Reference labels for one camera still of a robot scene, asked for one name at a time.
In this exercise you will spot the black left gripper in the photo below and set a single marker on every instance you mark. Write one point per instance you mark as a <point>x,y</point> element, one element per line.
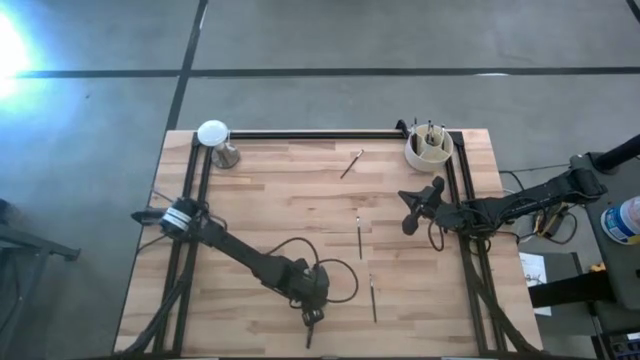
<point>312,290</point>

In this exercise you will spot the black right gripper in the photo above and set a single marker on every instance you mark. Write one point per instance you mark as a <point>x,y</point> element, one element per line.
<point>442,212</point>

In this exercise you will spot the thin makeup brush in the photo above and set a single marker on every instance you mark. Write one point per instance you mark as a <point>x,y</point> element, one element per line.
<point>352,163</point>
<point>372,298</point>
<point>414,128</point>
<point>429,131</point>
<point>359,240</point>

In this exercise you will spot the black spoolie brush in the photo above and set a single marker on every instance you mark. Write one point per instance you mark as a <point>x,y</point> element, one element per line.
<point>442,135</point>

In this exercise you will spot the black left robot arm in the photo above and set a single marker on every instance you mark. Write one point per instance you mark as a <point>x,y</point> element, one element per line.
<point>235,250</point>

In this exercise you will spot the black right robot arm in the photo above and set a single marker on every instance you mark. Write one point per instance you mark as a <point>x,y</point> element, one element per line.
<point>525,202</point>

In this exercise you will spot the cream round brush holder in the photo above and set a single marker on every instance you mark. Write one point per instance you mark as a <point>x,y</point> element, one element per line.
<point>425,157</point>

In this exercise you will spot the white paper sheet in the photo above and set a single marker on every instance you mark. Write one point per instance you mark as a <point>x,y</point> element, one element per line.
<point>535,277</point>

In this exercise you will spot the black beam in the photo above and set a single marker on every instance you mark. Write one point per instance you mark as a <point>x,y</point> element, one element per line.
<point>570,290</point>

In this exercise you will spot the grey metal cart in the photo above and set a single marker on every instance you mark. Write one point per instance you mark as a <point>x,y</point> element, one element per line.
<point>600,240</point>

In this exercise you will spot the blue and white canister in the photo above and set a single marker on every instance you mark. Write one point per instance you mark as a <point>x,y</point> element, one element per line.
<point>622,220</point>

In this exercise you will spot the black pole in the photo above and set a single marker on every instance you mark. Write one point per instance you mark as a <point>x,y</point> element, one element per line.
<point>617,152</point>

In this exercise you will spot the white dome lamp metal base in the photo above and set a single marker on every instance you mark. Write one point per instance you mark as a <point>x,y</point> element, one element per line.
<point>212,132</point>

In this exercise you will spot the dark box with blue parts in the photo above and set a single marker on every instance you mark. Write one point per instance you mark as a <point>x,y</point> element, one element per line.
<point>620,345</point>

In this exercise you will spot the dark furniture leg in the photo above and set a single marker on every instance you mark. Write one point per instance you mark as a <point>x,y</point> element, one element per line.
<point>35,245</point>

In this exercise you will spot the small black bracket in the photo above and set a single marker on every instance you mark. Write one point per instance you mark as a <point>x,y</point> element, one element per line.
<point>401,126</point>

